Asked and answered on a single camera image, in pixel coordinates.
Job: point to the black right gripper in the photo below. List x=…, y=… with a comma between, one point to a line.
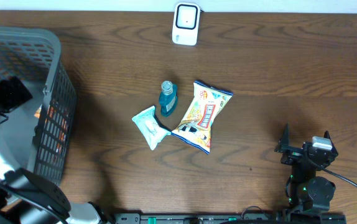
x=293, y=153

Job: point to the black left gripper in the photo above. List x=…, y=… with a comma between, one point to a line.
x=8, y=93

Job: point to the yellow wet wipes pack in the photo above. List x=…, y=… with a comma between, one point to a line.
x=195, y=126

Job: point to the teal mouthwash bottle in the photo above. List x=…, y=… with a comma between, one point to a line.
x=168, y=98

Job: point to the pale green tissue pack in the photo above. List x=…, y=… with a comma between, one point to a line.
x=149, y=127

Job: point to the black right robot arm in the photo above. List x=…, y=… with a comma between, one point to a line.
x=307, y=192

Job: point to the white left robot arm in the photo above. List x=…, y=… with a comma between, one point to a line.
x=26, y=197

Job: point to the white barcode scanner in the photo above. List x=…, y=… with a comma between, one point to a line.
x=186, y=23

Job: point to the grey plastic shopping basket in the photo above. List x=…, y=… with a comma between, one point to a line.
x=35, y=136

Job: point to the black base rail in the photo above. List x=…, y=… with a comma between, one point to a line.
x=258, y=217

